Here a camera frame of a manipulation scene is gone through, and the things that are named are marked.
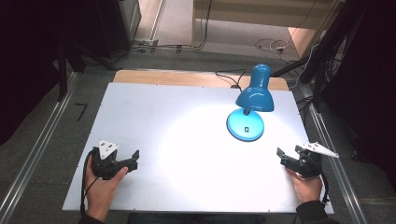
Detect black tripod stand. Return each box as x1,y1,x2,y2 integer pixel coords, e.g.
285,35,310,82
272,0,367,111

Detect aluminium rail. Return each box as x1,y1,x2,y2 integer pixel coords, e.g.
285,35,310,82
0,72,79,224
300,84,370,224

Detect white floor cable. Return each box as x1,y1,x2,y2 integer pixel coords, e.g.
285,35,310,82
254,36,291,62

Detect grey floor cables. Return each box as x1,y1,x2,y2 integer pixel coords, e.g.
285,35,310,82
116,36,208,57

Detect person's right hand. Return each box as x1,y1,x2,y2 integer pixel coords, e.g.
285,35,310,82
285,167,325,203

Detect light wooden furniture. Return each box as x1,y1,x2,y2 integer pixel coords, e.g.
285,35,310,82
191,0,344,60

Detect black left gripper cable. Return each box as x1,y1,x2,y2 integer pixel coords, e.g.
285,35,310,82
79,147,98,217

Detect person's left hand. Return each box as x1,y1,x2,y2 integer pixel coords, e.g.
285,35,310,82
84,155,129,223

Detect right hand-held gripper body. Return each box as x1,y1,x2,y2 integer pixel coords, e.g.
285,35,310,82
293,142,340,179

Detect black lamp cable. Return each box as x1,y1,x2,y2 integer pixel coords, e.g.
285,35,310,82
215,68,247,92

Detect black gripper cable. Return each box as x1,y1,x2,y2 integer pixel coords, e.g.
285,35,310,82
79,147,98,217
317,160,332,205

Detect dark cabinet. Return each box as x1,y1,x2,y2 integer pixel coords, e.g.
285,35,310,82
92,0,143,59

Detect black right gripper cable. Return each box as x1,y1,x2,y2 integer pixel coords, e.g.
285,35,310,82
317,160,332,205

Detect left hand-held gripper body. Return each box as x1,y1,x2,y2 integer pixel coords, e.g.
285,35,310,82
91,140,126,181

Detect black metal stand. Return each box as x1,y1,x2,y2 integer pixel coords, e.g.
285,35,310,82
55,43,70,103

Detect blue desk lamp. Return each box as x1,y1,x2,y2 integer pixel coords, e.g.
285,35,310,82
226,63,276,143

